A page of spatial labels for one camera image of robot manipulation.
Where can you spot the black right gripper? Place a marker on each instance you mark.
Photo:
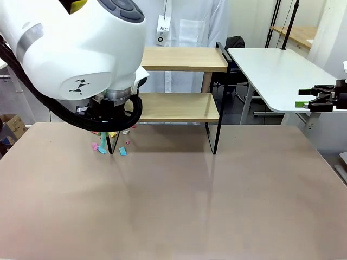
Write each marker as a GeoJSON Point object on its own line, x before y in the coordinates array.
{"type": "Point", "coordinates": [341, 90]}

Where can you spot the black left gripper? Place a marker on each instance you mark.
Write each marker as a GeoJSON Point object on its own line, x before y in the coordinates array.
{"type": "Point", "coordinates": [108, 111]}

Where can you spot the teal microfibre duster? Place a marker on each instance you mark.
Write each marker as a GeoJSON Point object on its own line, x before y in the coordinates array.
{"type": "Point", "coordinates": [104, 139]}

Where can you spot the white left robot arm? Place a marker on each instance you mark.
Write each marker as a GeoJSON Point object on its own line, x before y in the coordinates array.
{"type": "Point", "coordinates": [67, 40]}

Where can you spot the person's left forearm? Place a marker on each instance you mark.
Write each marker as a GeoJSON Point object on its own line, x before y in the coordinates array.
{"type": "Point", "coordinates": [206, 81]}

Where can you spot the two-tier wooden black-framed shelf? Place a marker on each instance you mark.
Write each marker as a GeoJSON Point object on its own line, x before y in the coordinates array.
{"type": "Point", "coordinates": [179, 58]}

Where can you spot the yellow paper scrap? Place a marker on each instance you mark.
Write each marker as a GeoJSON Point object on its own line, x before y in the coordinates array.
{"type": "Point", "coordinates": [112, 134]}

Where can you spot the pink paper scrap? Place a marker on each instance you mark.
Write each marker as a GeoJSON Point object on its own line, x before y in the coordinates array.
{"type": "Point", "coordinates": [95, 146]}

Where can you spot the long teal paper scrap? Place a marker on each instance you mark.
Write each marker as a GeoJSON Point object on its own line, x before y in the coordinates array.
{"type": "Point", "coordinates": [102, 150]}

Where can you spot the short teal paper scrap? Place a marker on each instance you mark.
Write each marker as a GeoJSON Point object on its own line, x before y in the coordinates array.
{"type": "Point", "coordinates": [123, 151]}

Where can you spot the white side table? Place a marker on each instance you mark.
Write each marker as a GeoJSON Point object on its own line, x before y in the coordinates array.
{"type": "Point", "coordinates": [284, 73]}

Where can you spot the wooden background desk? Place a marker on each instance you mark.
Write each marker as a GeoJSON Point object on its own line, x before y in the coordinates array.
{"type": "Point", "coordinates": [301, 33]}

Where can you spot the black pole stand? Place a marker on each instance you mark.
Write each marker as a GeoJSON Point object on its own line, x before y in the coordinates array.
{"type": "Point", "coordinates": [290, 24]}

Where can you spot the black tripod stand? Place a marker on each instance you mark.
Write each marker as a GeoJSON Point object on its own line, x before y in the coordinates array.
{"type": "Point", "coordinates": [273, 21]}

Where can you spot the cardboard box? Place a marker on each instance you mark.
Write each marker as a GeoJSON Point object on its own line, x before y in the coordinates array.
{"type": "Point", "coordinates": [16, 124]}

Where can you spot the white name badge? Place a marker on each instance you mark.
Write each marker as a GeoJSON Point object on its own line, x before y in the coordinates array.
{"type": "Point", "coordinates": [162, 29]}

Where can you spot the black office chair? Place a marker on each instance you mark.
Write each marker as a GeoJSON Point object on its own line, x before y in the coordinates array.
{"type": "Point", "coordinates": [236, 42]}

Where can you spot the person in yellow apron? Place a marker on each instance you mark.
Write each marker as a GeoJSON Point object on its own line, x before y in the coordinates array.
{"type": "Point", "coordinates": [78, 6]}

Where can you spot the person in white coat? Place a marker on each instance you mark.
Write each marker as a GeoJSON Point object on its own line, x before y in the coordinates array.
{"type": "Point", "coordinates": [189, 27]}

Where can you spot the grey metal frame piece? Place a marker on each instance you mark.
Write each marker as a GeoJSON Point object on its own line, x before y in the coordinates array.
{"type": "Point", "coordinates": [343, 157]}

